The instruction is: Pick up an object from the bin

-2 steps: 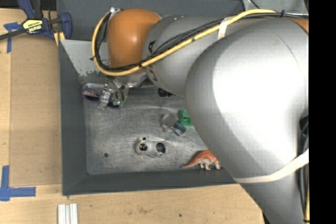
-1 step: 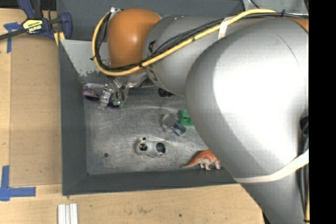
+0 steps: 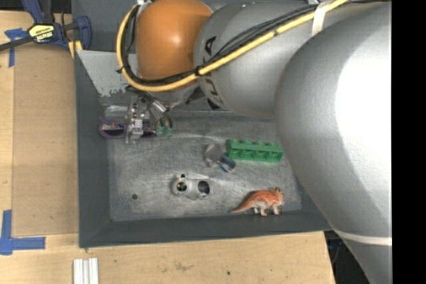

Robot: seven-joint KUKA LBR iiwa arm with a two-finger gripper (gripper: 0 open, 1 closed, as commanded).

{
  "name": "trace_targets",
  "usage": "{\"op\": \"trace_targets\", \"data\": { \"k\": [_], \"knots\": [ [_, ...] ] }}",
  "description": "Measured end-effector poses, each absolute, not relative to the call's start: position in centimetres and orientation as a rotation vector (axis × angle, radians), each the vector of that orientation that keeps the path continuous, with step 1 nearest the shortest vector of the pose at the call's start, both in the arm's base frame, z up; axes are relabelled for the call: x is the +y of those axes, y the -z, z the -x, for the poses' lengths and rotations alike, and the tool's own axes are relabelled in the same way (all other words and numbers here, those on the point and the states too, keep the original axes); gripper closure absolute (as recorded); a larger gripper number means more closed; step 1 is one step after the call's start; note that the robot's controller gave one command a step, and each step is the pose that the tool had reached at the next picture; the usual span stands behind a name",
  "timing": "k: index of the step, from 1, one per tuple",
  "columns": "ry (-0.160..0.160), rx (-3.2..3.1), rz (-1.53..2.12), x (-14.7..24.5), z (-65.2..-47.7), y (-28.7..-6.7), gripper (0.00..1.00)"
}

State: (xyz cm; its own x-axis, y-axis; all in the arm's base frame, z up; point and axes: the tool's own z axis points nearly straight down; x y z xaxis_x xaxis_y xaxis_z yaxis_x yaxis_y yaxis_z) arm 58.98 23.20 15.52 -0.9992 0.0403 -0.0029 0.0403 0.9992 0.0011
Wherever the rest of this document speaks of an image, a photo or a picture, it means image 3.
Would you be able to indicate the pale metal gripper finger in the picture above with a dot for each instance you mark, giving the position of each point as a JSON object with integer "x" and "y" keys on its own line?
{"x": 129, "y": 134}
{"x": 138, "y": 125}

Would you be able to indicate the purple sunglasses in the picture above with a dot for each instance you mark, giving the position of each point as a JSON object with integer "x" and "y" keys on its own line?
{"x": 111, "y": 129}

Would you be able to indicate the grey metal bin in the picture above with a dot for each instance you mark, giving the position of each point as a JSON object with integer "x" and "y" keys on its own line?
{"x": 149, "y": 159}

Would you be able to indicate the clear and blue small object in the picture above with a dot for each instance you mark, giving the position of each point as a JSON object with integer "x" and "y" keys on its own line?
{"x": 214, "y": 154}

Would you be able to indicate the grey rounded toy figure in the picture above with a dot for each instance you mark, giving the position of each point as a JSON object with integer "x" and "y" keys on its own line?
{"x": 191, "y": 188}

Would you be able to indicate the pale wood board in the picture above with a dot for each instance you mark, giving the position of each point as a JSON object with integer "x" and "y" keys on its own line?
{"x": 43, "y": 143}

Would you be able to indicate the green toy brick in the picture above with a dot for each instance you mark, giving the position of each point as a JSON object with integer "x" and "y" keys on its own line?
{"x": 253, "y": 151}

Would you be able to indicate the orange toy dinosaur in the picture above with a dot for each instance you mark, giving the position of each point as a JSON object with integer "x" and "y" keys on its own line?
{"x": 263, "y": 201}

